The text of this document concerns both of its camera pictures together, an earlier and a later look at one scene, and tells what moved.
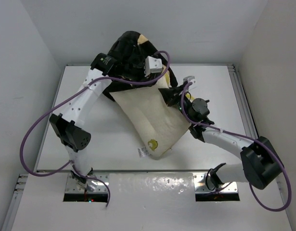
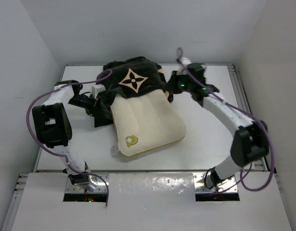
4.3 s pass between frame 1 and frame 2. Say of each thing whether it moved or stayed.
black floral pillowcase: moved
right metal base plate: stayed
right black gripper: moved
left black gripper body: moved
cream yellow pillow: moved
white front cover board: stayed
